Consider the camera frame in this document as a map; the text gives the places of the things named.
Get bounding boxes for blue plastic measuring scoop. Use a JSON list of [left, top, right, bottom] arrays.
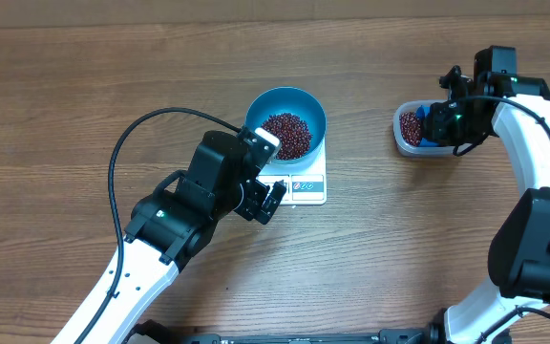
[[415, 105, 439, 148]]

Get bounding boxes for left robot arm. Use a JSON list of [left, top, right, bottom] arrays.
[[54, 128, 286, 343]]

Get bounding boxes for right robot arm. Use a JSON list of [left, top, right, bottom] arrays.
[[421, 46, 550, 343]]

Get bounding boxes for white digital kitchen scale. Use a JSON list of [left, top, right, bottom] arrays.
[[258, 141, 328, 206]]

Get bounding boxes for red beans in bowl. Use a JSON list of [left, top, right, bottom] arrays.
[[261, 113, 312, 161]]

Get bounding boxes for teal round bowl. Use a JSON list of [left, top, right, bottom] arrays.
[[244, 87, 328, 163]]

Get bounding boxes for red beans in container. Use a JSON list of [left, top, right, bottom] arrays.
[[399, 112, 420, 147]]

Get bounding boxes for clear plastic food container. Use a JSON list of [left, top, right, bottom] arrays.
[[392, 100, 454, 158]]

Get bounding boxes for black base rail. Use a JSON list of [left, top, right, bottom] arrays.
[[123, 320, 447, 344]]

